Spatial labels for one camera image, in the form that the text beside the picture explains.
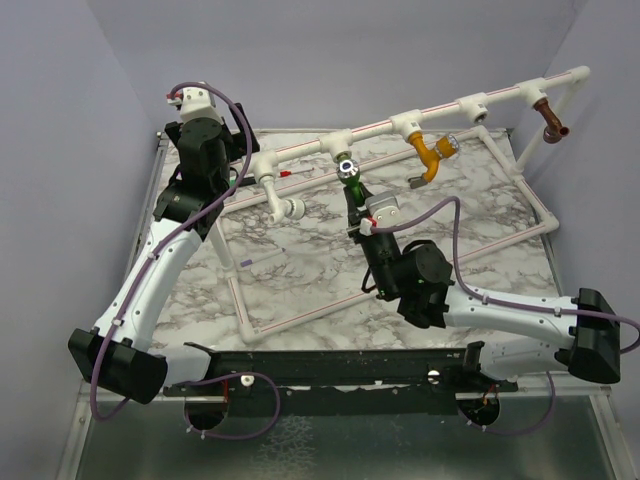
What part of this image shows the green plastic faucet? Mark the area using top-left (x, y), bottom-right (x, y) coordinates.
top-left (336, 152), bottom-right (364, 205)

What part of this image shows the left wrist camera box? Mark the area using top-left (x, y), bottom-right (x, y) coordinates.
top-left (167, 87), bottom-right (223, 124)

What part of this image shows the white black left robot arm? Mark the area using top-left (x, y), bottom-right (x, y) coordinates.
top-left (68, 93), bottom-right (260, 404)

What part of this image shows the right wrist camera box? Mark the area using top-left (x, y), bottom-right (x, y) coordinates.
top-left (359, 192), bottom-right (403, 236)

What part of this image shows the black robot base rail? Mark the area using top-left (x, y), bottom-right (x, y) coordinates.
top-left (164, 342), bottom-right (496, 417)

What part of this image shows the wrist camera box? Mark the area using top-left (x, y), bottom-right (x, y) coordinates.
top-left (167, 87), bottom-right (223, 124)
top-left (359, 192), bottom-right (403, 236)

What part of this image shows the purple capped white pen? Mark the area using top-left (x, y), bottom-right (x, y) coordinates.
top-left (239, 247), bottom-right (286, 268)

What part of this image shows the small grey metal piece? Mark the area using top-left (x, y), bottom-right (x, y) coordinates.
top-left (407, 176), bottom-right (426, 189)

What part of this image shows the aluminium table edge frame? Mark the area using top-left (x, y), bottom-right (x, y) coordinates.
top-left (123, 132), bottom-right (170, 282)

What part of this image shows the red capped white pen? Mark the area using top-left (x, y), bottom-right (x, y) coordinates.
top-left (279, 167), bottom-right (315, 178)

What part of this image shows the yellow plastic faucet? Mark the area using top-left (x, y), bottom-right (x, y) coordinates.
top-left (407, 132), bottom-right (459, 183)

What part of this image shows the white plastic faucet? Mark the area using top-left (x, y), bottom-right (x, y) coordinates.
top-left (254, 173), bottom-right (306, 226)

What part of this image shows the white PVC pipe frame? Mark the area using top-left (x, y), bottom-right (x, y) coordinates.
top-left (212, 65), bottom-right (592, 342)

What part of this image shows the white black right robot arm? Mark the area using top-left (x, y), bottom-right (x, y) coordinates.
top-left (343, 184), bottom-right (623, 391)

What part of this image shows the green black highlighter marker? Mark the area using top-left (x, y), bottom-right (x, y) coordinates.
top-left (230, 177), bottom-right (257, 188)

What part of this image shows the brown plastic faucet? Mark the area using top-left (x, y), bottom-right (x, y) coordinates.
top-left (533, 98), bottom-right (570, 144)

